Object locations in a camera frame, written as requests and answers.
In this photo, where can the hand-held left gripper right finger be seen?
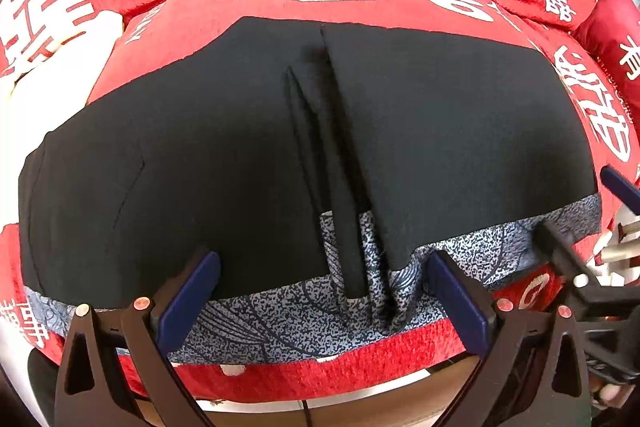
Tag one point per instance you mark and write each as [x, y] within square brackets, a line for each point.
[457, 307]

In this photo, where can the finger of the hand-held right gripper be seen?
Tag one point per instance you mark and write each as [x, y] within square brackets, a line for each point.
[562, 252]
[622, 189]

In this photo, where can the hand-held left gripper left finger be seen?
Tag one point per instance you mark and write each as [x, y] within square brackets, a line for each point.
[190, 302]

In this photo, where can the black pants with patterned trim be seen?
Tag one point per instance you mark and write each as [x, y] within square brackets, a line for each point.
[210, 157]

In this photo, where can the red printed blanket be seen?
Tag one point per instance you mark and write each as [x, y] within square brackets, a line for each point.
[350, 377]

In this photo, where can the brown leather seat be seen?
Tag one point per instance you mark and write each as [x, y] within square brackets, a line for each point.
[350, 414]

